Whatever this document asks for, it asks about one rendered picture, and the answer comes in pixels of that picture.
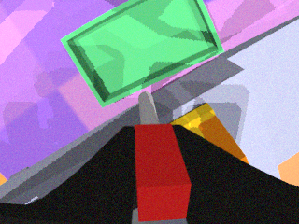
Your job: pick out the red-headed pin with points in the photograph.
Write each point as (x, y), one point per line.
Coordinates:
(162, 181)

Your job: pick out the green tray floor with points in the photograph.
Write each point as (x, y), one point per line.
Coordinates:
(141, 39)

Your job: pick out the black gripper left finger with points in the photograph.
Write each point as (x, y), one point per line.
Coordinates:
(101, 192)

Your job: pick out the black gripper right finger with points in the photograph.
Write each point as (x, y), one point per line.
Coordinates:
(227, 190)

